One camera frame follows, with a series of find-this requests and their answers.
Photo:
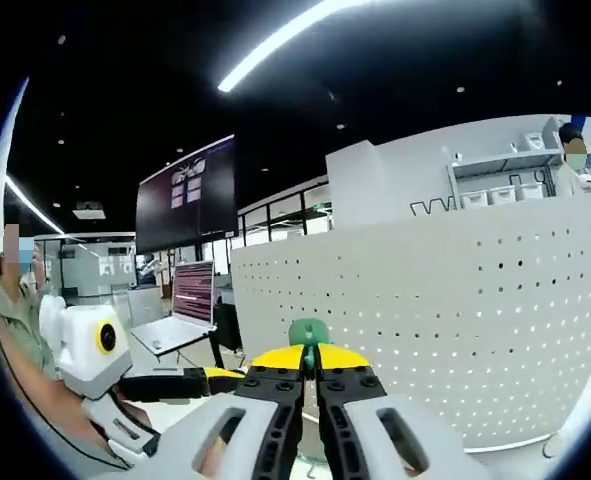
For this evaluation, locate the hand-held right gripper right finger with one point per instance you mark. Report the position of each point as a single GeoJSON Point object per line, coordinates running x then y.
{"type": "Point", "coordinates": [350, 430]}

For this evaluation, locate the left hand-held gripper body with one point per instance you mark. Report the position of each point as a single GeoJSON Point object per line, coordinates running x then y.
{"type": "Point", "coordinates": [82, 360]}

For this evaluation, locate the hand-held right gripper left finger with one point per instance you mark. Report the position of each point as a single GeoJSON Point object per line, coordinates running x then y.
{"type": "Point", "coordinates": [270, 430]}

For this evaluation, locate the green hook assembly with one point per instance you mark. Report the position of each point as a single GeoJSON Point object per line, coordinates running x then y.
{"type": "Point", "coordinates": [300, 332]}

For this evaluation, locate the white perforated mounting plate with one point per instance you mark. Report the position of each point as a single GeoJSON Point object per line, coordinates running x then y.
{"type": "Point", "coordinates": [425, 300]}

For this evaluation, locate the black box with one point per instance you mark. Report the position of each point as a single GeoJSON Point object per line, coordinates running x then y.
{"type": "Point", "coordinates": [227, 327]}

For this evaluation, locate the open laptop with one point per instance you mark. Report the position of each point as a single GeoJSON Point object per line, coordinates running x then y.
{"type": "Point", "coordinates": [192, 295]}

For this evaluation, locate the ceiling air conditioner unit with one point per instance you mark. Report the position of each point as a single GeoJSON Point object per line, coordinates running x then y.
{"type": "Point", "coordinates": [89, 211]}

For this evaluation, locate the large black screen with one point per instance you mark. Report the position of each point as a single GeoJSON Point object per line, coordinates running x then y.
{"type": "Point", "coordinates": [165, 210]}

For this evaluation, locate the white storage bin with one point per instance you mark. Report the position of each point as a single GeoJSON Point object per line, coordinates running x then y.
{"type": "Point", "coordinates": [475, 199]}
{"type": "Point", "coordinates": [531, 191]}
{"type": "Point", "coordinates": [503, 195]}

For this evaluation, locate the long ceiling light strip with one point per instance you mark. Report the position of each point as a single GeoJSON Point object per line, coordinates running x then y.
{"type": "Point", "coordinates": [285, 40]}

